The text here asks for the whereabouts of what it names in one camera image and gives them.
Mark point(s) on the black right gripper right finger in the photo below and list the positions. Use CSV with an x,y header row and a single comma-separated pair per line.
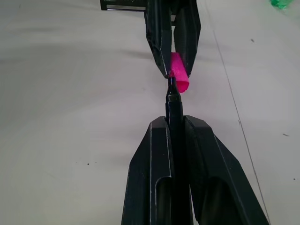
x,y
218,168

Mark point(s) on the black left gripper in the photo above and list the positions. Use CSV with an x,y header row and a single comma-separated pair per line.
x,y
124,4

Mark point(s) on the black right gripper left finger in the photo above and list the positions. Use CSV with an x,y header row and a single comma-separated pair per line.
x,y
145,168

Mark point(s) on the pink marker cap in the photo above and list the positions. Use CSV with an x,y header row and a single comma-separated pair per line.
x,y
179,70

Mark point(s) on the black marker pen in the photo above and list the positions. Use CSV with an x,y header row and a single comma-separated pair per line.
x,y
174,110

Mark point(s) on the green plastic object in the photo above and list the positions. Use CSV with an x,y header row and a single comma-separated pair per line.
x,y
284,5

